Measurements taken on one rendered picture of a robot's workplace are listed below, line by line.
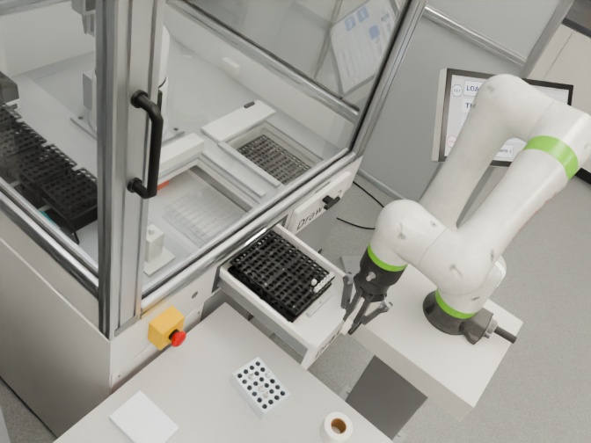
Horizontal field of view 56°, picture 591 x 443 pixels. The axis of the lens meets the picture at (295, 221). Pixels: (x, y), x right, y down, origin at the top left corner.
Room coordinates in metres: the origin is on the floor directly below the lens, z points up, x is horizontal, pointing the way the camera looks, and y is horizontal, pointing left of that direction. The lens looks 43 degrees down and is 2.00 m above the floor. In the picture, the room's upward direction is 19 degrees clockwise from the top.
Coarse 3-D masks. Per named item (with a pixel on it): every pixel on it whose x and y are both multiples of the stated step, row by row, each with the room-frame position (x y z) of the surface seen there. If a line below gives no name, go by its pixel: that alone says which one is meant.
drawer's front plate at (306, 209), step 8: (344, 176) 1.40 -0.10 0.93; (336, 184) 1.35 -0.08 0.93; (344, 184) 1.40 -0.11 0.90; (320, 192) 1.28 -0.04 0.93; (328, 192) 1.31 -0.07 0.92; (336, 192) 1.37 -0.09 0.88; (312, 200) 1.24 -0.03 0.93; (320, 200) 1.28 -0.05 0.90; (296, 208) 1.18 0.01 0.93; (304, 208) 1.20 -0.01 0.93; (312, 208) 1.24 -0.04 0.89; (320, 208) 1.30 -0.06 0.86; (296, 216) 1.17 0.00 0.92; (304, 216) 1.21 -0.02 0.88; (288, 224) 1.17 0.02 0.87; (296, 224) 1.18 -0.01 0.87; (304, 224) 1.23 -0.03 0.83; (296, 232) 1.20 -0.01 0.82
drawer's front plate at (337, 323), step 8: (360, 304) 0.95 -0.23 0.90; (344, 312) 0.88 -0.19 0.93; (336, 320) 0.85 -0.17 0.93; (328, 328) 0.82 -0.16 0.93; (336, 328) 0.84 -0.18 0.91; (320, 336) 0.79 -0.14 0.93; (328, 336) 0.80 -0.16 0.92; (336, 336) 0.88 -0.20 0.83; (312, 344) 0.76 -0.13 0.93; (320, 344) 0.77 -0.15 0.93; (328, 344) 0.84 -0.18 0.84; (312, 352) 0.76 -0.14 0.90; (320, 352) 0.81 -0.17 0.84; (304, 360) 0.76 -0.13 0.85; (312, 360) 0.77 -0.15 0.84; (304, 368) 0.76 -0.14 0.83
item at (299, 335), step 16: (256, 240) 1.10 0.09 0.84; (288, 240) 1.10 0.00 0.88; (320, 256) 1.07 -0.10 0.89; (224, 272) 0.90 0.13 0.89; (336, 272) 1.04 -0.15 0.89; (224, 288) 0.89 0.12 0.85; (240, 288) 0.87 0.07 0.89; (336, 288) 1.03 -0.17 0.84; (240, 304) 0.87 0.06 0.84; (256, 304) 0.85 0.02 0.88; (336, 304) 0.97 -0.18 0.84; (272, 320) 0.83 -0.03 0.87; (304, 320) 0.89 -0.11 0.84; (320, 320) 0.90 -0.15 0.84; (288, 336) 0.80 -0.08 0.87; (304, 336) 0.80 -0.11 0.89; (304, 352) 0.78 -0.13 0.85
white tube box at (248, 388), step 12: (252, 360) 0.75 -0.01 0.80; (240, 372) 0.71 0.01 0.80; (252, 372) 0.72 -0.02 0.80; (264, 372) 0.73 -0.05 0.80; (240, 384) 0.68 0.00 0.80; (252, 384) 0.69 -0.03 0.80; (264, 384) 0.70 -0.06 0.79; (276, 384) 0.71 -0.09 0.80; (252, 396) 0.66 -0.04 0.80; (276, 396) 0.68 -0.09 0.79; (288, 396) 0.69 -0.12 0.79; (252, 408) 0.65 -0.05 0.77; (264, 408) 0.65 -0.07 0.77; (276, 408) 0.66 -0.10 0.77
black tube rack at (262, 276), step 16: (272, 240) 1.06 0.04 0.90; (240, 256) 0.97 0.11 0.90; (256, 256) 0.99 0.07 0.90; (272, 256) 1.01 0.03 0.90; (288, 256) 1.02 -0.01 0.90; (304, 256) 1.05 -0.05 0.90; (240, 272) 0.94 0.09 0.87; (256, 272) 0.93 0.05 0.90; (272, 272) 0.95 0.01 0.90; (288, 272) 0.97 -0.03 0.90; (304, 272) 1.01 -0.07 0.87; (320, 272) 1.00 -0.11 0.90; (256, 288) 0.91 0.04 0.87; (272, 288) 0.90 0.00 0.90; (288, 288) 0.94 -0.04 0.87; (304, 288) 0.93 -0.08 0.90; (272, 304) 0.88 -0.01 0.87; (288, 304) 0.87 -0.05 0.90; (288, 320) 0.85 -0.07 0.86
